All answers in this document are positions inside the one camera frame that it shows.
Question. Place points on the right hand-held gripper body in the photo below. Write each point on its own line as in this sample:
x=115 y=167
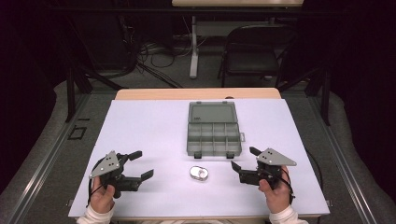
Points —
x=274 y=158

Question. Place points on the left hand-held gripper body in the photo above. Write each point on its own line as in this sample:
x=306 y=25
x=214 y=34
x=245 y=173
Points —
x=109 y=165

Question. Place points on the person's left hand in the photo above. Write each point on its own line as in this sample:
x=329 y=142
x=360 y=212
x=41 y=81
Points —
x=101 y=199

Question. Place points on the person's right hand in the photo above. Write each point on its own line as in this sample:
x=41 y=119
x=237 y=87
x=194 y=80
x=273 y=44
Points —
x=277 y=197

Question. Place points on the white table cover board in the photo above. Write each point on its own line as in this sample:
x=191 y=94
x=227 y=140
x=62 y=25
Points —
x=149 y=130

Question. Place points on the shiny silver metal object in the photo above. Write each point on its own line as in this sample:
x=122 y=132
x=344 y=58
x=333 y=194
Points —
x=199 y=173

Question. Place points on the grey plastic compartment box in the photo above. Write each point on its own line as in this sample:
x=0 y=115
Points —
x=213 y=130

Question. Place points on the wooden table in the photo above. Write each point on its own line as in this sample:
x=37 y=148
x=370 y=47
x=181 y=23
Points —
x=174 y=93

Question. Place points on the black metal stand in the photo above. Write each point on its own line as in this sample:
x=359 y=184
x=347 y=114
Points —
x=325 y=93
x=71 y=93

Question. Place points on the black folding chair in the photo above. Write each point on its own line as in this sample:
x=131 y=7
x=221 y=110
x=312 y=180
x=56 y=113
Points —
x=253 y=53

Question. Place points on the white-legged background table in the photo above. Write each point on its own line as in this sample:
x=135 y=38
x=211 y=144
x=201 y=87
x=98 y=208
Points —
x=194 y=46

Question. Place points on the aluminium floor rail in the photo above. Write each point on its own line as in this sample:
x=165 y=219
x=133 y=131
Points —
x=342 y=161
x=46 y=161

